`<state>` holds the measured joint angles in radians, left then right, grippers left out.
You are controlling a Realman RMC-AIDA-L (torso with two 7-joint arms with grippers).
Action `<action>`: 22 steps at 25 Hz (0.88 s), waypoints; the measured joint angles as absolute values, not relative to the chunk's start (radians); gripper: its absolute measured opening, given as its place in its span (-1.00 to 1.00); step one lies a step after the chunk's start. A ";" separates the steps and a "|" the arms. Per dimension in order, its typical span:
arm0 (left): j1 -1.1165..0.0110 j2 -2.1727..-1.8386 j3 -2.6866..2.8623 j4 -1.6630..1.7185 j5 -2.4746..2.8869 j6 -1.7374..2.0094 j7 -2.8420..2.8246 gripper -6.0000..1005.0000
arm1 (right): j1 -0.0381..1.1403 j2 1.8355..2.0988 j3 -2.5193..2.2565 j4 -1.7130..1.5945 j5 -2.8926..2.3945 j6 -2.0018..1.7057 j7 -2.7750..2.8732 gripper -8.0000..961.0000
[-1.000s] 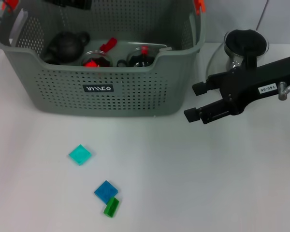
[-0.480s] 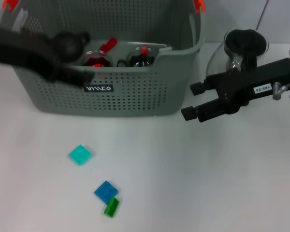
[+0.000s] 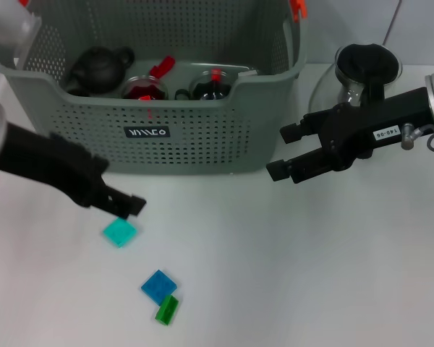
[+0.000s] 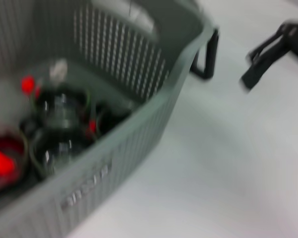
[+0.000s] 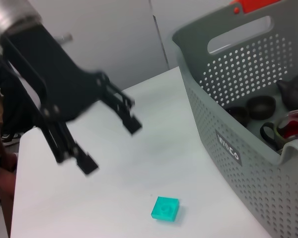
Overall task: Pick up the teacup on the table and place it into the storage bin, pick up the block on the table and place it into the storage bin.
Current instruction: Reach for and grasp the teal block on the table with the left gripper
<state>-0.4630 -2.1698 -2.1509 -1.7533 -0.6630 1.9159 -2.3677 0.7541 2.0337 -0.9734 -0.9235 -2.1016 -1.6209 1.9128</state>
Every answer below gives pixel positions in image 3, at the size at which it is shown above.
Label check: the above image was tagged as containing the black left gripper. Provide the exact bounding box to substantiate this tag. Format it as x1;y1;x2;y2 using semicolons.
0;122;148;218

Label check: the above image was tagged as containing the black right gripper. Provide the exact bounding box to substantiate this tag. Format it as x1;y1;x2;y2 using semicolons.
265;86;434;184

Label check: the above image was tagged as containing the teal toy brick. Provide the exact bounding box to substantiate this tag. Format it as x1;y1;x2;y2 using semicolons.
101;218;138;249

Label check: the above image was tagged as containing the blue toy brick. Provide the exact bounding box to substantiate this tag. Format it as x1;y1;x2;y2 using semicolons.
140;269;179;304

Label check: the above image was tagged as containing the glass teacup black holder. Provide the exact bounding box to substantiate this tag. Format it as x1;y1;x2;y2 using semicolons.
122;74;169;101
174;70;233;103

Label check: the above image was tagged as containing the green toy brick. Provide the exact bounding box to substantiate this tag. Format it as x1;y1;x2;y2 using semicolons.
154;294;182;326

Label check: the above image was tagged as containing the dark red toy brick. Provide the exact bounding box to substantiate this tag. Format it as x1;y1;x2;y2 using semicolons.
150;56;176;77

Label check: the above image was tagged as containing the grey perforated storage bin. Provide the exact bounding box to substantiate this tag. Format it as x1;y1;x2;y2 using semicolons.
0;0;310;177

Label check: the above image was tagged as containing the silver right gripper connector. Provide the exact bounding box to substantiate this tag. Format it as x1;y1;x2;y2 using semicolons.
400;122;434;151

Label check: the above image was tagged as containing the dark clay teapot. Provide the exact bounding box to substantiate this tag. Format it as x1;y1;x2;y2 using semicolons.
64;46;136;98

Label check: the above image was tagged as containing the glass teapot black handle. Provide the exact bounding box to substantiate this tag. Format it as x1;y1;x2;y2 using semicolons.
308;43;404;160

